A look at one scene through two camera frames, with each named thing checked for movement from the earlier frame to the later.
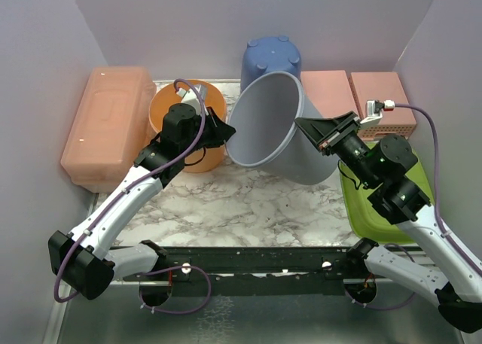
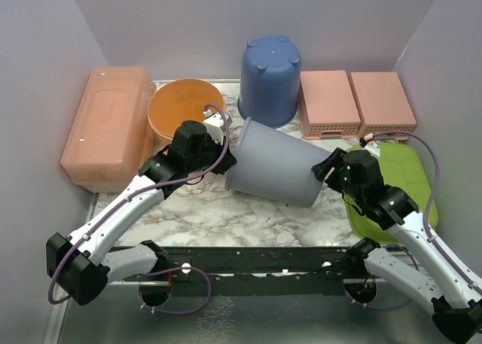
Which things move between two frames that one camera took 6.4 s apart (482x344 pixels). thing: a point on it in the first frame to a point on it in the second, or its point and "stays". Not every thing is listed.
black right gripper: (325, 132) to (322, 168)
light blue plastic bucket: (263, 113) to (274, 165)
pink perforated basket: (380, 86) stays
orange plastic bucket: (208, 159) stays
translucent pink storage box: (112, 128) stays
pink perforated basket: (330, 92) stays
